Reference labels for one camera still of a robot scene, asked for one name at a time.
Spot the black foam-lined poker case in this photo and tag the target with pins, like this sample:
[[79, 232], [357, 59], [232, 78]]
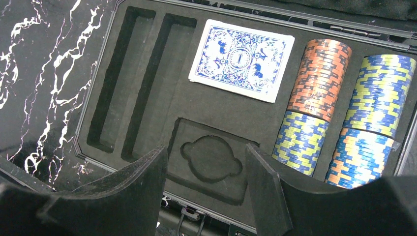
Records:
[[141, 99]]

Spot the blue yellow poker chip stack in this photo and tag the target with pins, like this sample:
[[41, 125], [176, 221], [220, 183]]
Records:
[[380, 93]]

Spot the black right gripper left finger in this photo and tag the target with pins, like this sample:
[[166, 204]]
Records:
[[124, 203]]

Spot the green poker chip stack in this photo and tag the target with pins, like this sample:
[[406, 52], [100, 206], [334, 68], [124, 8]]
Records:
[[299, 142]]

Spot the blue orange poker chip stack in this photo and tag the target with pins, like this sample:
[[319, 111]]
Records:
[[359, 158]]

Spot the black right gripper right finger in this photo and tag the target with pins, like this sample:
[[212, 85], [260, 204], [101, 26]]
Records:
[[286, 202]]

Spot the brown poker chip stack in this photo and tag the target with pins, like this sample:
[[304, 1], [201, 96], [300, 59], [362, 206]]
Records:
[[319, 78]]

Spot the blue playing card deck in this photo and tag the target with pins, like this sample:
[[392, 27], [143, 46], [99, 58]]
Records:
[[241, 60]]

